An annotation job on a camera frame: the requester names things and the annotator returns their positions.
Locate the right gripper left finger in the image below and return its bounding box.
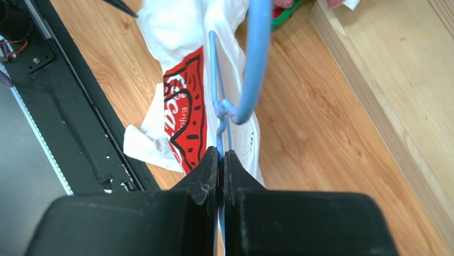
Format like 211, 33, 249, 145
26, 147, 218, 255

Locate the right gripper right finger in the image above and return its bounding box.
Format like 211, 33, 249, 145
223, 150, 399, 255

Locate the blue wire hanger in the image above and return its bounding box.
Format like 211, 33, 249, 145
205, 1, 273, 241

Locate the white t-shirt red print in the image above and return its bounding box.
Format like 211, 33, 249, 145
124, 1, 249, 174

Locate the dusty pink t-shirt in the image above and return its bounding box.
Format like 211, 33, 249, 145
272, 0, 344, 9

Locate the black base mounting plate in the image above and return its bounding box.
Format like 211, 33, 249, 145
1, 1, 159, 195

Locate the green plastic bin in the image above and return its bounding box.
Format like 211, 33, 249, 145
271, 0, 303, 30

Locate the wooden rack base tray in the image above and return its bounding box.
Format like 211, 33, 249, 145
310, 0, 453, 248

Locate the aluminium frame rail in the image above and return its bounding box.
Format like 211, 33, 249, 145
1, 66, 67, 255

